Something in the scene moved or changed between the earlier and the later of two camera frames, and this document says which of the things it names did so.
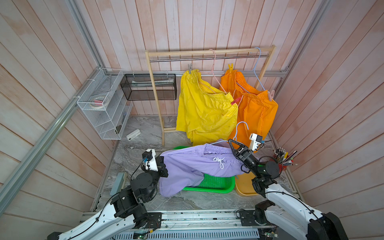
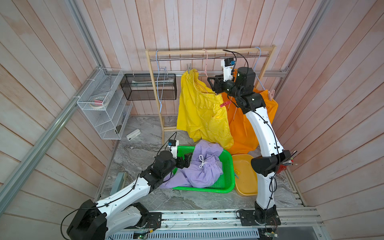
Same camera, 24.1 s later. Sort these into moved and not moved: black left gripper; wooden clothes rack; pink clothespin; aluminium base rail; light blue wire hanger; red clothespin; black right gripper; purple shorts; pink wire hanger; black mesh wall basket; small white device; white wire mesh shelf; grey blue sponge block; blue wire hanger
Moved: purple shorts; light blue wire hanger; black left gripper; black right gripper; pink wire hanger; red clothespin
Not moved: black mesh wall basket; white wire mesh shelf; pink clothespin; grey blue sponge block; wooden clothes rack; aluminium base rail; blue wire hanger; small white device
